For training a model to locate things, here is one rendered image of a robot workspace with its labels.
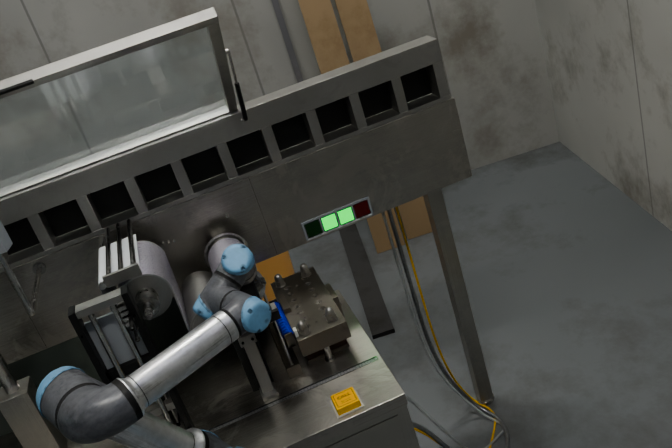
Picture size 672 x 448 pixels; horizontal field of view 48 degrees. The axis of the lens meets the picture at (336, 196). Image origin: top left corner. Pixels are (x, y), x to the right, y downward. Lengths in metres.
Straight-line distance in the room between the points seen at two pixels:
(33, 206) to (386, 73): 1.17
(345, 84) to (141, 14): 2.66
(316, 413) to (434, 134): 1.01
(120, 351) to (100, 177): 0.56
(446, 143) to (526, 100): 2.82
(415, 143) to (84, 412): 1.46
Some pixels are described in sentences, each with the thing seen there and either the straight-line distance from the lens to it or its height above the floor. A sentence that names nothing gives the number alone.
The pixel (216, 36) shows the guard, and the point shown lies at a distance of 2.02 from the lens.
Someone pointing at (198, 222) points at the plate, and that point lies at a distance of 2.47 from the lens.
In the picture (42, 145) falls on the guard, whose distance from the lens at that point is 2.27.
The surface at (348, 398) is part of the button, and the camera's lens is 2.20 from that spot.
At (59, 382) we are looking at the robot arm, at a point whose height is 1.49.
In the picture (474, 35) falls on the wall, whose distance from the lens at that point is 5.17.
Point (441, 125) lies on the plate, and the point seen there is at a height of 1.36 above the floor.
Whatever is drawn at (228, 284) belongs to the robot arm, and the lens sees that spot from 1.80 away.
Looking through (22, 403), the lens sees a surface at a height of 1.14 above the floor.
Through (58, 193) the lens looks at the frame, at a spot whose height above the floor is 1.61.
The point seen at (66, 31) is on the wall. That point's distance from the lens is 5.02.
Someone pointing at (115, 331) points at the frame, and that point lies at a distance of 2.13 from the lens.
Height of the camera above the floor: 2.31
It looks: 24 degrees down
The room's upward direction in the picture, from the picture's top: 18 degrees counter-clockwise
